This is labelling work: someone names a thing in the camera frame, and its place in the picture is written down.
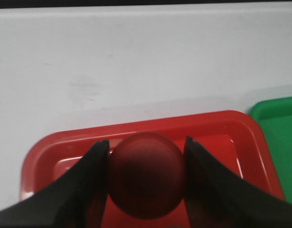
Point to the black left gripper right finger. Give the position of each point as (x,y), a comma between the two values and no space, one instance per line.
(218,198)

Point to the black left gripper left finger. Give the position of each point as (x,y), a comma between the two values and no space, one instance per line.
(75,200)

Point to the red mushroom push button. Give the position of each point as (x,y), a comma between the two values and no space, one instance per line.
(146,175)

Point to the red plastic tray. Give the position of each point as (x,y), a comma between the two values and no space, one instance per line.
(231,136)

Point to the green plastic tray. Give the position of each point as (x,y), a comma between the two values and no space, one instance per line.
(275,119)

